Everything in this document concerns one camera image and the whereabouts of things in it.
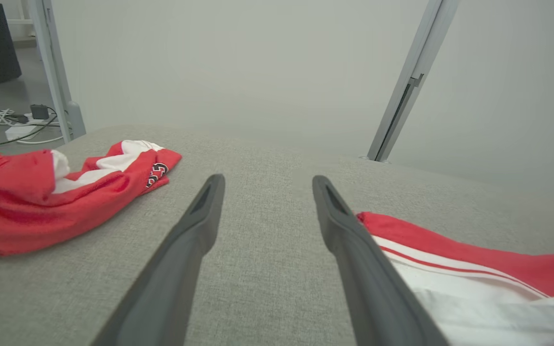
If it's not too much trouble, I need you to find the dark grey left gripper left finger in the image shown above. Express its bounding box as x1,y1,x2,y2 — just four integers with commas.
92,174,226,346

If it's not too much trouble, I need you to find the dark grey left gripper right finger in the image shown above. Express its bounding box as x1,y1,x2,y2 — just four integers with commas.
312,175,451,346

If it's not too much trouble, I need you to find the red and white garment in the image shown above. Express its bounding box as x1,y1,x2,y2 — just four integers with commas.
0,139,554,346

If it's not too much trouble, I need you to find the plain grey partition post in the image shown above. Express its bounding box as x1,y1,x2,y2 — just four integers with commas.
27,0,87,143

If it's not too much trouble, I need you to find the grey partition post with latch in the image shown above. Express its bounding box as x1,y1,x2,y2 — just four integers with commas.
366,0,460,162

